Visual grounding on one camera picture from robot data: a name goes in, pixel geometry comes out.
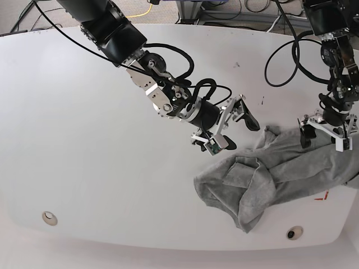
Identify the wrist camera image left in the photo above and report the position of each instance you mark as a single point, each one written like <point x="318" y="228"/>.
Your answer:
<point x="216" y="144"/>

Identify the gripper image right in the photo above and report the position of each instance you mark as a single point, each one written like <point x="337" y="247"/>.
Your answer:
<point x="331" y="120"/>

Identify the red tape rectangle marking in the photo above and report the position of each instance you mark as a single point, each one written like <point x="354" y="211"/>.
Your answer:
<point x="323" y="197"/>

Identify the right table grommet hole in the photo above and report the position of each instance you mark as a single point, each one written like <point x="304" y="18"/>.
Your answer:
<point x="294" y="233"/>

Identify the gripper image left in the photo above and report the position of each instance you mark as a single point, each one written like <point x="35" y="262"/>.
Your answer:
<point x="211" y="120"/>

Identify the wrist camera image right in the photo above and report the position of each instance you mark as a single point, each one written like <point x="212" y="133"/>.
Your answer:
<point x="343" y="144"/>

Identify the table grommet hole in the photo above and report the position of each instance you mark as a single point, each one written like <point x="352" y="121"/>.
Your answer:
<point x="294" y="233"/>
<point x="49" y="218"/>

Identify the grey t-shirt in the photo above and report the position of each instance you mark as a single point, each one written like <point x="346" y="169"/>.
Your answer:
<point x="275" y="171"/>

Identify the aluminium frame base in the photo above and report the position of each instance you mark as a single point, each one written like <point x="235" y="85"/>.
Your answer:
<point x="252" y="15"/>

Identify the left table grommet hole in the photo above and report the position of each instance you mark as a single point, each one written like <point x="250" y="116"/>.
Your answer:
<point x="49" y="218"/>

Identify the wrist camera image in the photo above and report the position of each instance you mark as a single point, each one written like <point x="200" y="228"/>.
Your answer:
<point x="343" y="144"/>
<point x="216" y="144"/>

